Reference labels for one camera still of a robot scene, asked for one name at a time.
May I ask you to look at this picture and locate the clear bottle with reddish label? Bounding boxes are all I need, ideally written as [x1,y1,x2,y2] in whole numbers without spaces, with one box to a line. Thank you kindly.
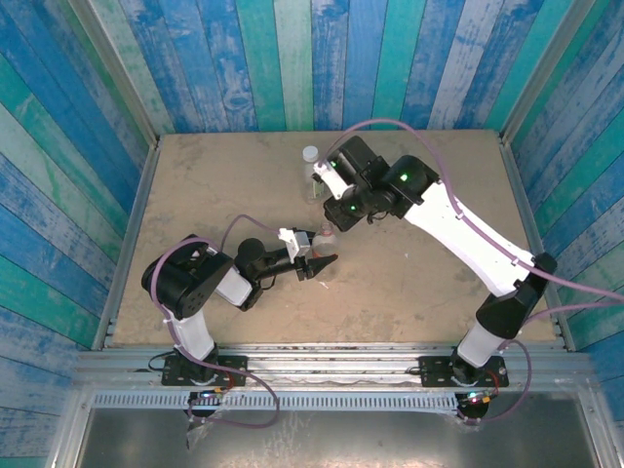
[310,221,341,285]

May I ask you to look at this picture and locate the clear bottle with green label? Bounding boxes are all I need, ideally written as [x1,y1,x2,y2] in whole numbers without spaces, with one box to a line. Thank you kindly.
[300,145,328,206]

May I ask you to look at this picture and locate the small circuit board with LEDs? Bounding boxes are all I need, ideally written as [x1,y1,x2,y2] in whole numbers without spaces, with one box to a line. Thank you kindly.
[189,387,231,407]
[457,388,494,425]

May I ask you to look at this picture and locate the shiny steel sheet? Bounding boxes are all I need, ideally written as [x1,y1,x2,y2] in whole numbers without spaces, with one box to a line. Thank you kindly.
[72,407,604,468]

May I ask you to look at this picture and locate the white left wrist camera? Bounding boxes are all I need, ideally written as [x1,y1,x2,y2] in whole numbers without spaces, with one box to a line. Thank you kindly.
[278,227,313,262]

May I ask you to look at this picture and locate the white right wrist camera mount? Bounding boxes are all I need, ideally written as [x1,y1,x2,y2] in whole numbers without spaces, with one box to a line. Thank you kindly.
[311,160,345,201]

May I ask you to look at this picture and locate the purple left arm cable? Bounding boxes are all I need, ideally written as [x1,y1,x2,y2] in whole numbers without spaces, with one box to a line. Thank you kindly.
[145,214,289,430]

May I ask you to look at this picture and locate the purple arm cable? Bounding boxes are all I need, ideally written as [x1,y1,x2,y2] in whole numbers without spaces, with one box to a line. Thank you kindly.
[145,214,289,430]
[329,118,624,426]

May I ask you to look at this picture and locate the wide grooved aluminium rail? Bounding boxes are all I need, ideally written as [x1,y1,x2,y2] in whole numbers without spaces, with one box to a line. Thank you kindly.
[72,342,597,391]

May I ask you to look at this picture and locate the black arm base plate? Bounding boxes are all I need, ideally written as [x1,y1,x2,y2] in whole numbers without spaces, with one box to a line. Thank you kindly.
[162,354,249,389]
[419,355,510,389]

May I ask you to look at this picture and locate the grey slotted cable duct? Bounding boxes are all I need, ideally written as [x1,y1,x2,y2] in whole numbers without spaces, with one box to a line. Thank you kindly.
[91,391,462,414]

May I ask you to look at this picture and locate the aluminium side rail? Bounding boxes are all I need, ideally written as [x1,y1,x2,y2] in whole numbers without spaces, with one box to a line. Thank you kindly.
[498,131,577,352]
[92,138,162,351]

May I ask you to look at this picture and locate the aluminium corner post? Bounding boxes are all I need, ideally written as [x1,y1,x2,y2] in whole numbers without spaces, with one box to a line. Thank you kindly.
[500,0,606,143]
[67,0,160,147]

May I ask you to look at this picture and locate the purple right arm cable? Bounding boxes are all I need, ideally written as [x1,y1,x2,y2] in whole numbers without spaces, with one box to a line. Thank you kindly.
[329,118,624,426]

